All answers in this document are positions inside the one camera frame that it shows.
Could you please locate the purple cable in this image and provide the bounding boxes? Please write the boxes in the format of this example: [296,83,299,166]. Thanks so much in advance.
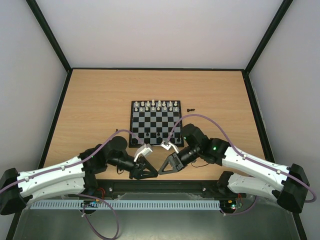
[0,129,146,240]
[167,114,316,217]

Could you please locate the light blue slotted cable duct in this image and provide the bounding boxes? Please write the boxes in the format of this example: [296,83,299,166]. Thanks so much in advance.
[30,199,221,211]

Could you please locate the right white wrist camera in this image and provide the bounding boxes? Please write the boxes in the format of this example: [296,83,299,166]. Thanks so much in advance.
[160,140,179,154]

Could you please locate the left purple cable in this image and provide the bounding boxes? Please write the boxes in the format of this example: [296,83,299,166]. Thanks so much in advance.
[0,129,146,240]

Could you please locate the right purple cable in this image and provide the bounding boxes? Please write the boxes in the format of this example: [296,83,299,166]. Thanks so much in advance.
[167,114,316,217]

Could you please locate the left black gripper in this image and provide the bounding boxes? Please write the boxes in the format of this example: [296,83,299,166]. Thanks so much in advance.
[108,153,158,180]

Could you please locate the black and silver chessboard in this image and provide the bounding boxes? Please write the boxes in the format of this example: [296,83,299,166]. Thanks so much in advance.
[129,100,184,147]

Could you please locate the right black frame post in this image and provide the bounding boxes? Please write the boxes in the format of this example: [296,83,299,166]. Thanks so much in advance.
[245,0,293,75]

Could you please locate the left circuit board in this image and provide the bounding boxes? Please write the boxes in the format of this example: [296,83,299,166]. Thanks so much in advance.
[79,199,103,209]

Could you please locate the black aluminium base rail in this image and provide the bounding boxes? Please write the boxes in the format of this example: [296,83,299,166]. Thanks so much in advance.
[97,179,247,200]

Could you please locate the circuit board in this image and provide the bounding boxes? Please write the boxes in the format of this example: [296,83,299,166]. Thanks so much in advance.
[219,198,243,211]
[79,199,103,209]

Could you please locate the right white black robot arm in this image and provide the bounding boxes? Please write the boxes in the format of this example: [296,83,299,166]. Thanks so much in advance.
[158,124,310,214]

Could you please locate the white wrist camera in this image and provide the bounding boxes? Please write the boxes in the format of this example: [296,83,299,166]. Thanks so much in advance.
[160,140,179,154]
[133,143,153,162]

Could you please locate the right circuit board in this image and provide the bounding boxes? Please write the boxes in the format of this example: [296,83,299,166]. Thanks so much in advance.
[219,198,243,211]

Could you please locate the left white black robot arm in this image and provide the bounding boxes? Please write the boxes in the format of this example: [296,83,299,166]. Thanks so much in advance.
[0,136,158,216]

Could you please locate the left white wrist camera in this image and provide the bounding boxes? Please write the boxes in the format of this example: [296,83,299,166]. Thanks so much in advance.
[133,143,153,162]

